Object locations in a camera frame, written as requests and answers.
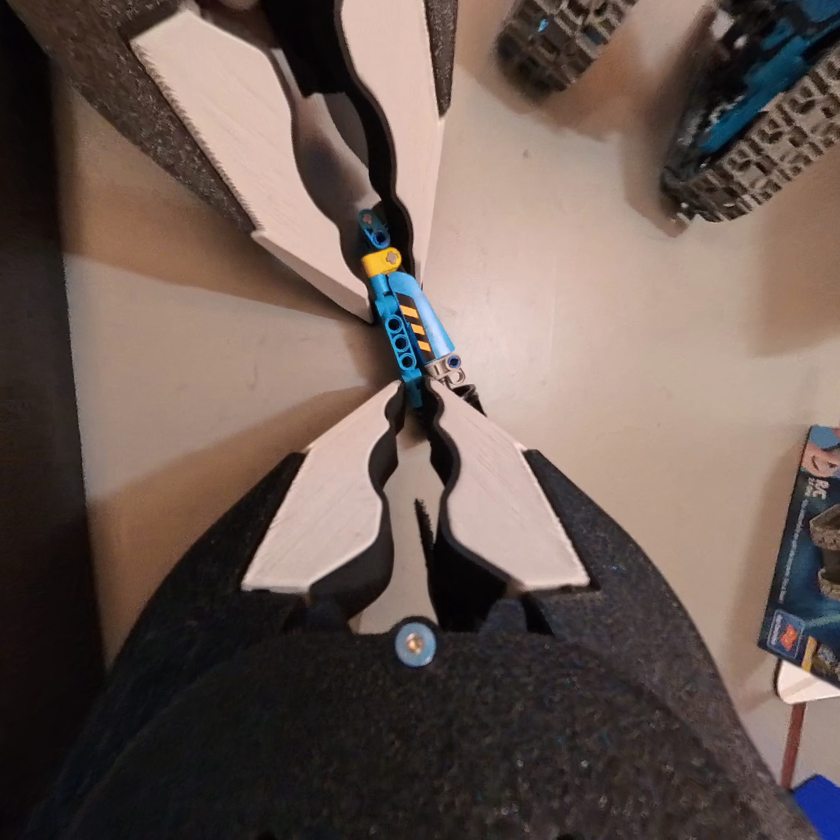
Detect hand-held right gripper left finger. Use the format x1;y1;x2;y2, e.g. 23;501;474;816
241;381;406;618

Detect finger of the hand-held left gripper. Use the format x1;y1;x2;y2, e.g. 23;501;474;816
335;0;447;290
130;8;376;324

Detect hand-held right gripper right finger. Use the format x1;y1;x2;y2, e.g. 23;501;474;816
427;381;592;605

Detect blue toy brick arm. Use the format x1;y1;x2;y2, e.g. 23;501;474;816
356;206;487;414

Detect grey desk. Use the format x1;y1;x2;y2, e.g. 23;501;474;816
59;0;840;840

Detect dark blue robot kit box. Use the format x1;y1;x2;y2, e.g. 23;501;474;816
758;425;840;690

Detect white card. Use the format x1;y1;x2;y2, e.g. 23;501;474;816
774;656;840;706

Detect blue tracked toy robot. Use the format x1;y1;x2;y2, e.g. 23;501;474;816
495;0;840;224

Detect brown wooden strip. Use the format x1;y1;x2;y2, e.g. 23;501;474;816
780;701;807;790

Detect blue plastic bin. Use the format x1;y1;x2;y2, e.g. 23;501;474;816
791;774;840;821

